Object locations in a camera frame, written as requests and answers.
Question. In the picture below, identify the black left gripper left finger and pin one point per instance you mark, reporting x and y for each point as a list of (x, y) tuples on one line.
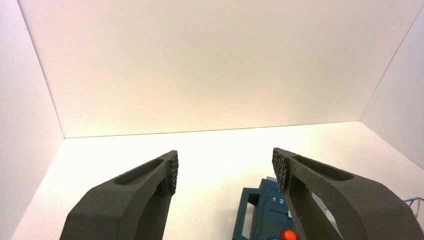
[(122, 205)]

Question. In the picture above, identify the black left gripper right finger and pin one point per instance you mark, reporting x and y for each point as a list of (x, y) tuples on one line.
[(357, 205)]

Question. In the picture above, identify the blue round button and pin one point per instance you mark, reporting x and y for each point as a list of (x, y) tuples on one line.
[(273, 238)]

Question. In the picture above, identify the red round button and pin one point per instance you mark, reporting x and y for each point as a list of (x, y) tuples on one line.
[(288, 234)]

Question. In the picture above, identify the dark teal plastic box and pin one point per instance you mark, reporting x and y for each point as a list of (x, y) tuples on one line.
[(265, 212)]

